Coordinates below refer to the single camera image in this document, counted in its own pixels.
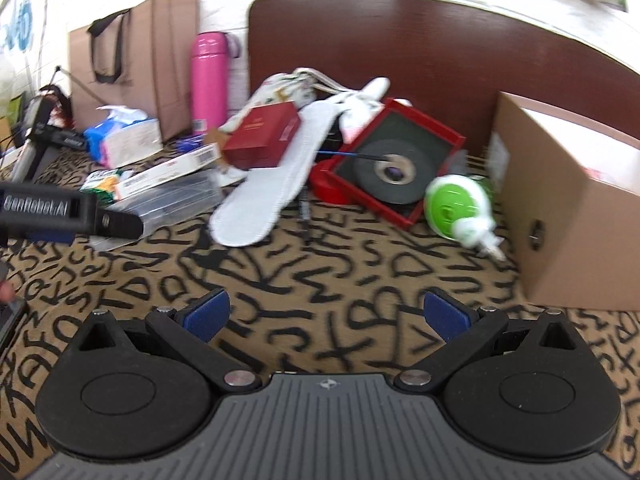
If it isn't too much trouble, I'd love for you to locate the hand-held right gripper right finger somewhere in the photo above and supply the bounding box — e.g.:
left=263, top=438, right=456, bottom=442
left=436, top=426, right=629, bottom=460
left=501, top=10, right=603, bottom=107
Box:
left=394, top=288, right=582, bottom=393

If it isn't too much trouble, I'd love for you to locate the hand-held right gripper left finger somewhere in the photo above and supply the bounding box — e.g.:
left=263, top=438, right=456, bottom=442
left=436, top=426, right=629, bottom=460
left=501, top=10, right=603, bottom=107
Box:
left=75, top=287, right=263, bottom=394

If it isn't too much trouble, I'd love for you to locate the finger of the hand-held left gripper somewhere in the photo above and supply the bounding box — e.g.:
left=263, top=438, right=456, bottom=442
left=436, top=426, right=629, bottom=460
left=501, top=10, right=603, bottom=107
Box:
left=26, top=231, right=77, bottom=247
left=87, top=204, right=146, bottom=241

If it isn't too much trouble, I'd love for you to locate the pinkish brown cardboard box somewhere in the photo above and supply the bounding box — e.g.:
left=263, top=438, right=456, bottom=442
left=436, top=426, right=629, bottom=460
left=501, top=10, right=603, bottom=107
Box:
left=492, top=91, right=640, bottom=314

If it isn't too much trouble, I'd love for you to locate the green snack packet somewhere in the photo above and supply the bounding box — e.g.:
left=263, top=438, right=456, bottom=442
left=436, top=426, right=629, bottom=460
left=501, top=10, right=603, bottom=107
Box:
left=79, top=168, right=124, bottom=196

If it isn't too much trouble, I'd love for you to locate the clear plastic case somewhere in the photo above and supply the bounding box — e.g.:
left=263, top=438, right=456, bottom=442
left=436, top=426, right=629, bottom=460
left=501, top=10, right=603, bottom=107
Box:
left=89, top=170, right=224, bottom=252

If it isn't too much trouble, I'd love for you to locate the white barcoded carton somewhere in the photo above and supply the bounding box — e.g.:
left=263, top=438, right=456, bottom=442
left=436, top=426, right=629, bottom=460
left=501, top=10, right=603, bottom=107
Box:
left=112, top=142, right=222, bottom=204

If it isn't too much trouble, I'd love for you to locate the black device on stand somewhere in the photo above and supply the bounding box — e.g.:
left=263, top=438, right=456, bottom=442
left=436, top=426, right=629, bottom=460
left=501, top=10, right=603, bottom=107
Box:
left=9, top=87, right=87, bottom=184

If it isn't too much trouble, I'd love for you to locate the blue tissue pack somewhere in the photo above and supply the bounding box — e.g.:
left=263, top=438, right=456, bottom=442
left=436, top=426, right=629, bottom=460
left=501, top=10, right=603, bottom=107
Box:
left=83, top=105, right=164, bottom=169

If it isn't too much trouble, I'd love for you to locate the dark flat object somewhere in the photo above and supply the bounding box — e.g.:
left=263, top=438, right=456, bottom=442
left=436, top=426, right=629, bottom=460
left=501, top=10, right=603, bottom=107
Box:
left=0, top=298, right=29, bottom=357

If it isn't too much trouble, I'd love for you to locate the reddish brown tassel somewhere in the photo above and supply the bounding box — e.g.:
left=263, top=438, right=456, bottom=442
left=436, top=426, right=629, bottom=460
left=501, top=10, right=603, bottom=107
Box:
left=39, top=84, right=74, bottom=127

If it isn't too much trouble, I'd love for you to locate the green white plug-in repellent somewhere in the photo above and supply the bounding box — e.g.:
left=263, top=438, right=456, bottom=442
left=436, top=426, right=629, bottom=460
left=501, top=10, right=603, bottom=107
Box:
left=423, top=173, right=506, bottom=262

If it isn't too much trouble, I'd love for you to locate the small brown box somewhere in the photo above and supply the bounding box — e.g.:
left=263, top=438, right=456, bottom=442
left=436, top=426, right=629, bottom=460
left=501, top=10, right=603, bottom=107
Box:
left=204, top=127, right=234, bottom=162

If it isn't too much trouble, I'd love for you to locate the small black pen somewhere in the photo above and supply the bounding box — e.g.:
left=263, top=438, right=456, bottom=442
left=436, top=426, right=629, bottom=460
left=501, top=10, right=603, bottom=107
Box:
left=298, top=195, right=311, bottom=247

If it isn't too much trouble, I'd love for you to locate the white shoe insole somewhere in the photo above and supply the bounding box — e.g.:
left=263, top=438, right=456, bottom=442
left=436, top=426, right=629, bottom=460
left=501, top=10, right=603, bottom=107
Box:
left=208, top=97, right=347, bottom=249
left=339, top=77, right=392, bottom=144

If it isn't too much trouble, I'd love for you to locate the grey plastic wrapper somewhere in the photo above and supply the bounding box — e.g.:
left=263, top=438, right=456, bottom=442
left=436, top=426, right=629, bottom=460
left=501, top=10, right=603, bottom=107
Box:
left=447, top=147, right=477, bottom=179

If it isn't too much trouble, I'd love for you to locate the black tape roll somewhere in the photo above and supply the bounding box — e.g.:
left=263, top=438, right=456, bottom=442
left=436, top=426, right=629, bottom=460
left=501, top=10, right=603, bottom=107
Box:
left=352, top=139, right=437, bottom=206

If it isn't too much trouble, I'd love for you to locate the dark red gift box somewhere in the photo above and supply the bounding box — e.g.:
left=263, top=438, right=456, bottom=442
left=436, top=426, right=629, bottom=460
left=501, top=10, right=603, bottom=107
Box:
left=221, top=101, right=302, bottom=171

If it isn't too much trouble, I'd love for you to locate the pink thermos bottle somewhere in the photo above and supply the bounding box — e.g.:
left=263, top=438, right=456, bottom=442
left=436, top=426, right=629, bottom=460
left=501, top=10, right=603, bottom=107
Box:
left=189, top=31, right=244, bottom=136

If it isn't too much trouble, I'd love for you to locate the brown paper bag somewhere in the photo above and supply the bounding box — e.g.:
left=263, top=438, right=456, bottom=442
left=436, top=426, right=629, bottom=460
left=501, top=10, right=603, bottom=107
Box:
left=67, top=0, right=201, bottom=144

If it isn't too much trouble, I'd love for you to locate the red shallow tray box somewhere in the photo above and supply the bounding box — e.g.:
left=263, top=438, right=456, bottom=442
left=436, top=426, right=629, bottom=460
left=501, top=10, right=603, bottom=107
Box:
left=332, top=98, right=466, bottom=231

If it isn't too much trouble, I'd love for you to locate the thin black stick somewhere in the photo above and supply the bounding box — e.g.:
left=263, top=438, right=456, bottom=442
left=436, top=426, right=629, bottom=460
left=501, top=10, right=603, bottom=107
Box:
left=314, top=148, right=397, bottom=164

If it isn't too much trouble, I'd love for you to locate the dark brown wooden headboard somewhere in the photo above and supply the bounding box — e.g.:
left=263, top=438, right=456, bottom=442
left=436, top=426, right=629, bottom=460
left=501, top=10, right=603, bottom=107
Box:
left=247, top=0, right=640, bottom=162

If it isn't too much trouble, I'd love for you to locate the white patterned drawstring bag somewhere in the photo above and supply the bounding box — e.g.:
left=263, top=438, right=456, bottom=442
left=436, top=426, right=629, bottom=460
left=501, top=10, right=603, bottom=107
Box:
left=247, top=67, right=352, bottom=112

